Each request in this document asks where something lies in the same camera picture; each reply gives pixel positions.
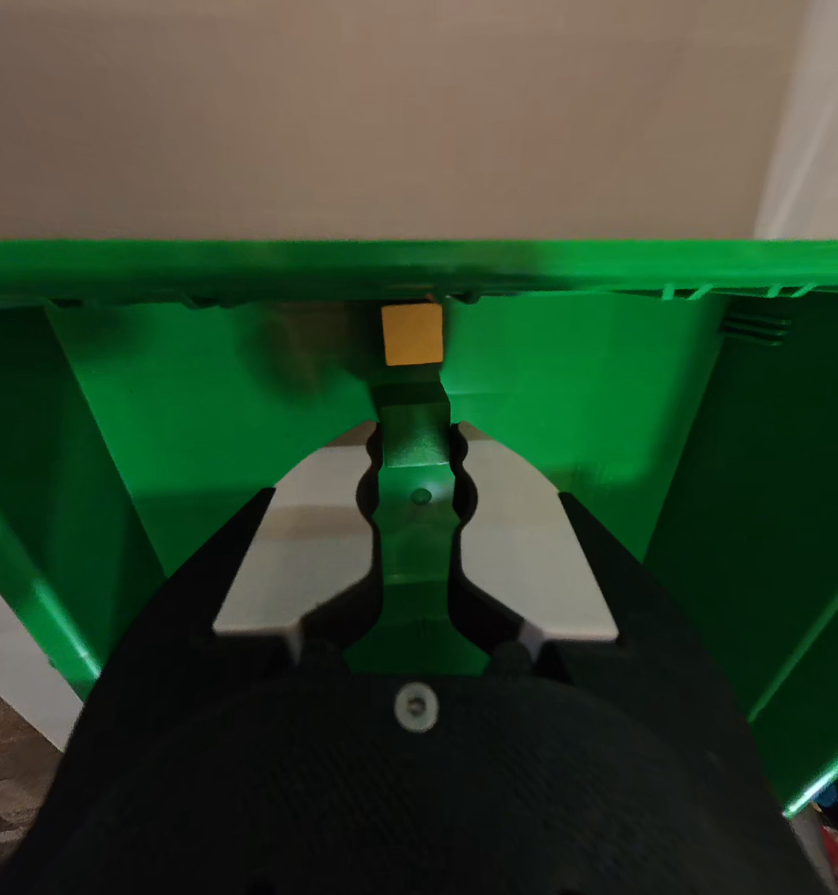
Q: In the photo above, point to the green wooden cube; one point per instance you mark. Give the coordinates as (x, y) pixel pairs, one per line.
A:
(415, 437)

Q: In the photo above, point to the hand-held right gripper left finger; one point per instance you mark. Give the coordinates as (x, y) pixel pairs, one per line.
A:
(300, 552)

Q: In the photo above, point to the green plastic bin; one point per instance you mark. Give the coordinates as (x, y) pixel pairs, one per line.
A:
(181, 384)

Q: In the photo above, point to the grey desk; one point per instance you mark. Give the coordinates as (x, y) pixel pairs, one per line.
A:
(321, 105)

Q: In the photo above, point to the small yellow wooden cube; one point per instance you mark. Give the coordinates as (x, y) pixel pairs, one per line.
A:
(412, 334)

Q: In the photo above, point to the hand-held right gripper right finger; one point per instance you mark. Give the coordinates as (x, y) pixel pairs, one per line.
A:
(531, 559)

